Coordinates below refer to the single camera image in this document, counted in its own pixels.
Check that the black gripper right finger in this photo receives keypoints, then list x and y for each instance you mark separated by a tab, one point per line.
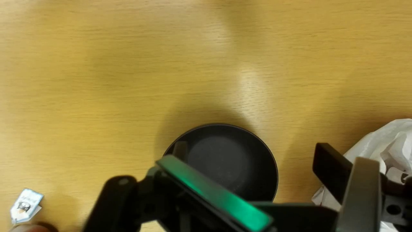
357	186

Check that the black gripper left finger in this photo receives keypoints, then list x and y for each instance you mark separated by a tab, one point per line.
197	204

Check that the black round pan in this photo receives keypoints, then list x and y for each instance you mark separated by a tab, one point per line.
232	156

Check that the white orange plastic bag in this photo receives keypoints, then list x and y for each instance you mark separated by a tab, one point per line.
390	146

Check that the small white paper tag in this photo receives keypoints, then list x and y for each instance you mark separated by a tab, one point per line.
26	207

